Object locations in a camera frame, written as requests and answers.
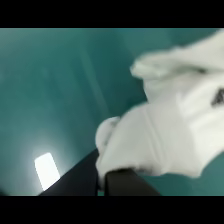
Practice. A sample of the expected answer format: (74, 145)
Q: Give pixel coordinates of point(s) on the white T-shirt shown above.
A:
(173, 126)

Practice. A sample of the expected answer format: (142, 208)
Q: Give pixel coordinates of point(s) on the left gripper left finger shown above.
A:
(79, 178)

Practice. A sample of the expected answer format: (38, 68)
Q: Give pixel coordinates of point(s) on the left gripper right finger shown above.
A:
(128, 184)

